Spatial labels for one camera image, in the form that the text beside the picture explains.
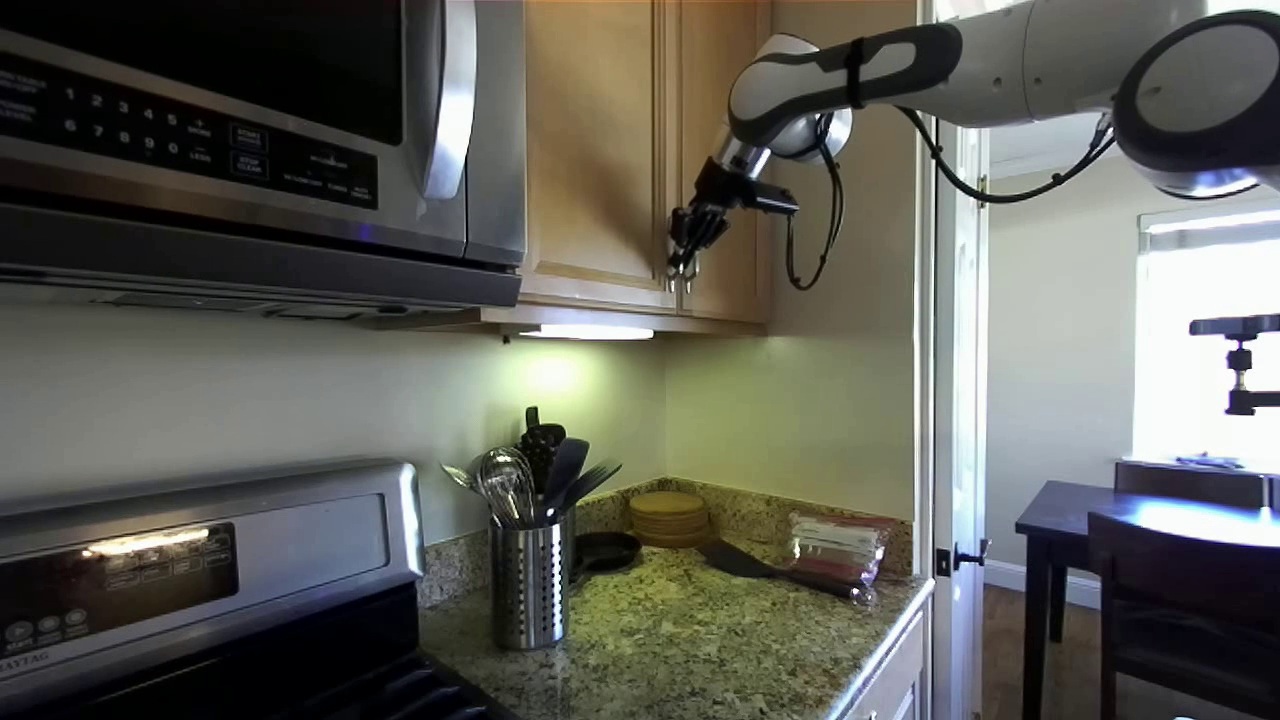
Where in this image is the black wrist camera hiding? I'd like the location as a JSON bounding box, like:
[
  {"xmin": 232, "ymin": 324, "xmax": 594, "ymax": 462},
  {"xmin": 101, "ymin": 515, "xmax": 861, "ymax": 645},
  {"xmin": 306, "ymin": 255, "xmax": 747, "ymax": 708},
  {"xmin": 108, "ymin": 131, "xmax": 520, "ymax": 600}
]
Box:
[{"xmin": 741, "ymin": 185, "xmax": 805, "ymax": 221}]

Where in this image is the thin black utensil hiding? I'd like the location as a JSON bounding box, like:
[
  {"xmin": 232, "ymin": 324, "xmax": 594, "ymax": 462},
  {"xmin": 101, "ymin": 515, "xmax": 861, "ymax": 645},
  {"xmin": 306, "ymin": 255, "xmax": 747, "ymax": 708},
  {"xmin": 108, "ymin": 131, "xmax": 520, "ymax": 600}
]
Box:
[{"xmin": 552, "ymin": 462, "xmax": 628, "ymax": 526}]

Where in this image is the ribbed steel utensil holder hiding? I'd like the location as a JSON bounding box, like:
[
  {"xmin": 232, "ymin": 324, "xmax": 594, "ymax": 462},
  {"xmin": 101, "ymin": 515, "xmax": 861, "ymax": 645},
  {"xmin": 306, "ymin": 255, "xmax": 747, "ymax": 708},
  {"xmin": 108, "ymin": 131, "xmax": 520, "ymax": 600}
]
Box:
[{"xmin": 487, "ymin": 513, "xmax": 575, "ymax": 655}]

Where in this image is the wooden cupboard door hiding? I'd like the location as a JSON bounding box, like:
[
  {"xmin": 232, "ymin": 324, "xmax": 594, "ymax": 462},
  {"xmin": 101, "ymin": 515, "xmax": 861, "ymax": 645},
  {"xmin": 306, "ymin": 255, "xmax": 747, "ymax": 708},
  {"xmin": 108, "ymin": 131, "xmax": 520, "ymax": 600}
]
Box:
[
  {"xmin": 668, "ymin": 0, "xmax": 781, "ymax": 331},
  {"xmin": 520, "ymin": 0, "xmax": 673, "ymax": 321}
]

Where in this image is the stainless steel gas stove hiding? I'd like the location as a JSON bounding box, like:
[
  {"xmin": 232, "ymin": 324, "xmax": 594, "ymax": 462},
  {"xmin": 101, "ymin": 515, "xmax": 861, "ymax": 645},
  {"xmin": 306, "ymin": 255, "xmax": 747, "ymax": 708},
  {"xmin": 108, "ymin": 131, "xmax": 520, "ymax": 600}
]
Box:
[{"xmin": 0, "ymin": 458, "xmax": 512, "ymax": 720}]

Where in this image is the black kitchen utensil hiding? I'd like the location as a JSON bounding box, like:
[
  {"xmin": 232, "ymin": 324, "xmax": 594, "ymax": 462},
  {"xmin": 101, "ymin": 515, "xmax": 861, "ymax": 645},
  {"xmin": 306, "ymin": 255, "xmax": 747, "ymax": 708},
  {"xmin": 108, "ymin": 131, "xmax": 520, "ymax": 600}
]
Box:
[{"xmin": 515, "ymin": 406, "xmax": 568, "ymax": 487}]

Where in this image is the bright window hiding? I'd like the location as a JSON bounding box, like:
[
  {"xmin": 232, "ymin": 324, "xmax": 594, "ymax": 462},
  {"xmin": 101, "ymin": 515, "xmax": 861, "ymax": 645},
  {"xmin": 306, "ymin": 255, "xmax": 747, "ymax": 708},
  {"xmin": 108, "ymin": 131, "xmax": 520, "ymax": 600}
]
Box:
[{"xmin": 1129, "ymin": 203, "xmax": 1280, "ymax": 472}]

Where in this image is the black plastic ladle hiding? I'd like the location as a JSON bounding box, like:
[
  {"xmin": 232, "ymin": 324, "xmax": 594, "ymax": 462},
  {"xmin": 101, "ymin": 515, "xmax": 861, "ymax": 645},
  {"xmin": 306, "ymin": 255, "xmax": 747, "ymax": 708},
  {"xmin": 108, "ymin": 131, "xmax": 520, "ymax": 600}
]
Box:
[{"xmin": 536, "ymin": 436, "xmax": 591, "ymax": 526}]

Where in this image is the white base cabinet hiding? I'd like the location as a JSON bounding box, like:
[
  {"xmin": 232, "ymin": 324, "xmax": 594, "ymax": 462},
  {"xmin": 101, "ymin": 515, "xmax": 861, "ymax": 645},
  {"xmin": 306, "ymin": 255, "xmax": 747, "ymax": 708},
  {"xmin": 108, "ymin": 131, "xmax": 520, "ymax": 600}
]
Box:
[{"xmin": 820, "ymin": 584, "xmax": 938, "ymax": 720}]

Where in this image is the silver metal ladle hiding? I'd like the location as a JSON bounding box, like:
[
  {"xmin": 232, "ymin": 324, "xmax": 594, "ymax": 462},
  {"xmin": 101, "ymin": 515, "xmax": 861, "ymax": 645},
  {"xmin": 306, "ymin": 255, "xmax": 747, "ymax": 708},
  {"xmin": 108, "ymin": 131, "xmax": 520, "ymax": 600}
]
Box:
[{"xmin": 465, "ymin": 449, "xmax": 540, "ymax": 529}]

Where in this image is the stainless steel microwave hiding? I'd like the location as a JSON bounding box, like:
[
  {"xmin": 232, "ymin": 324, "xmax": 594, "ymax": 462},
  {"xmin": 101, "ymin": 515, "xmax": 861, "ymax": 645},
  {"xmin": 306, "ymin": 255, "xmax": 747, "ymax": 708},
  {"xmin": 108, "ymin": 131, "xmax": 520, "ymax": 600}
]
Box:
[{"xmin": 0, "ymin": 0, "xmax": 532, "ymax": 324}]

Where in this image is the under cabinet light strip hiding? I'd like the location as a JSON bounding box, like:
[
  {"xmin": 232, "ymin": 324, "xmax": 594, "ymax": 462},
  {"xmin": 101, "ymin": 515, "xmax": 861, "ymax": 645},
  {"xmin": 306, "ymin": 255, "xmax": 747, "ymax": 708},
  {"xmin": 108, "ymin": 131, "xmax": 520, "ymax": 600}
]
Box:
[{"xmin": 515, "ymin": 318, "xmax": 658, "ymax": 347}]

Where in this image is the black camera on stand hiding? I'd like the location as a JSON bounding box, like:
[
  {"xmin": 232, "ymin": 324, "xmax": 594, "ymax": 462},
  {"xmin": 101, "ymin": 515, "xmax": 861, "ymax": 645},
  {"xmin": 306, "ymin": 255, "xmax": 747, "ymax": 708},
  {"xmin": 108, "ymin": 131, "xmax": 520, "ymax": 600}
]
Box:
[{"xmin": 1184, "ymin": 310, "xmax": 1280, "ymax": 420}]

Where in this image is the black door latch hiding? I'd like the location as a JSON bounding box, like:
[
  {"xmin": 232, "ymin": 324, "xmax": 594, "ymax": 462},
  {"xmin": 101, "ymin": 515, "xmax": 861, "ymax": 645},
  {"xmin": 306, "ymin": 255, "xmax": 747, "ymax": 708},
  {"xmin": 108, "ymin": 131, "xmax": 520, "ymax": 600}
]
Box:
[{"xmin": 930, "ymin": 535, "xmax": 990, "ymax": 581}]

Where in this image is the white door frame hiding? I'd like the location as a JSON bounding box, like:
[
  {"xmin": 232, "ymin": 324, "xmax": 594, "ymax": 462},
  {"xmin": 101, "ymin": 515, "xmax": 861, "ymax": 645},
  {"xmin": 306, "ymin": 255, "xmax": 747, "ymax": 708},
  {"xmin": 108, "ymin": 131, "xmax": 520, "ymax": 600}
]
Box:
[{"xmin": 915, "ymin": 0, "xmax": 997, "ymax": 720}]

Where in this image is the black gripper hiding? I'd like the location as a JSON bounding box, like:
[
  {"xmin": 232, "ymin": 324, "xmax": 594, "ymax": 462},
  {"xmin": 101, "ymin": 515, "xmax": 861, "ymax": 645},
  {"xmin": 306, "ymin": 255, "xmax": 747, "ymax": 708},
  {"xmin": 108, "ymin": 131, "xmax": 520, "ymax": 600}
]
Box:
[{"xmin": 663, "ymin": 152, "xmax": 762, "ymax": 287}]

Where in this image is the dark wooden table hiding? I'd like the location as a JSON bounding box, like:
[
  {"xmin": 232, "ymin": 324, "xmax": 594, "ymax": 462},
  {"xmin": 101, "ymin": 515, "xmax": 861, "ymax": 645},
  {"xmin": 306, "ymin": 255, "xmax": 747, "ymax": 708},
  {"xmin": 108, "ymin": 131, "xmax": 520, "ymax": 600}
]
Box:
[{"xmin": 1012, "ymin": 478, "xmax": 1280, "ymax": 720}]

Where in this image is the black round dish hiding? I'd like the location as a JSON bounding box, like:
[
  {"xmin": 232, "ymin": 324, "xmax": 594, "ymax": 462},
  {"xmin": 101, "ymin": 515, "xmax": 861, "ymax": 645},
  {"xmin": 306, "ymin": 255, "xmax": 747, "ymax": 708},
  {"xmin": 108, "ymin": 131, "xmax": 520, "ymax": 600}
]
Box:
[{"xmin": 573, "ymin": 529, "xmax": 642, "ymax": 581}]

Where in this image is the dark wooden chair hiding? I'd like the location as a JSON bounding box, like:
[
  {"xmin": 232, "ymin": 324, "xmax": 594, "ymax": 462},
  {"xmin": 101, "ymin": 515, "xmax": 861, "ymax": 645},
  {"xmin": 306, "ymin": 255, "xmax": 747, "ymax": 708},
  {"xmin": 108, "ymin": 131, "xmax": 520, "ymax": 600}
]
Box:
[
  {"xmin": 1106, "ymin": 458, "xmax": 1272, "ymax": 515},
  {"xmin": 1084, "ymin": 510, "xmax": 1280, "ymax": 720}
]

